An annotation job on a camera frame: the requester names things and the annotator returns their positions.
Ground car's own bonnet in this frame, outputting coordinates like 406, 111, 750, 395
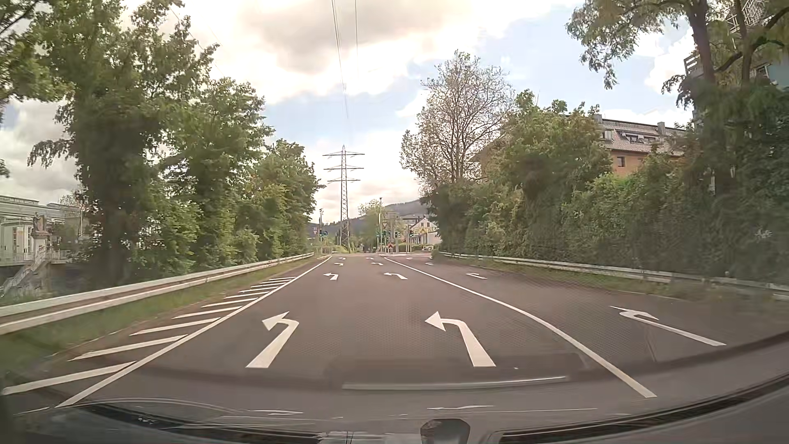
0, 370, 789, 444

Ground white house with dark roof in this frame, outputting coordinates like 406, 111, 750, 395
409, 216, 442, 249

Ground row of trees and bushes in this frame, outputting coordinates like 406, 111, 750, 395
401, 0, 789, 284

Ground grey asphalt road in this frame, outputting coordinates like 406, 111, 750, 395
0, 252, 789, 426

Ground grass verge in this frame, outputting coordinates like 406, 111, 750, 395
441, 254, 789, 304
0, 256, 321, 371

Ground orange building with tiled roof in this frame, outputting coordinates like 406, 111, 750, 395
471, 114, 688, 180

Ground overhead wires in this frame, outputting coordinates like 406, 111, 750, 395
330, 0, 360, 149

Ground pale building with balcony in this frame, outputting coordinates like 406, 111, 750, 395
0, 195, 87, 300

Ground building with balconies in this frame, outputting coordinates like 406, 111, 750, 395
683, 0, 789, 93

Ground steel lattice pylon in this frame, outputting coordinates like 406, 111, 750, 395
323, 146, 365, 249

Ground grey metal guard rail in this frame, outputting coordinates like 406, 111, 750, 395
439, 251, 789, 294
0, 252, 315, 335

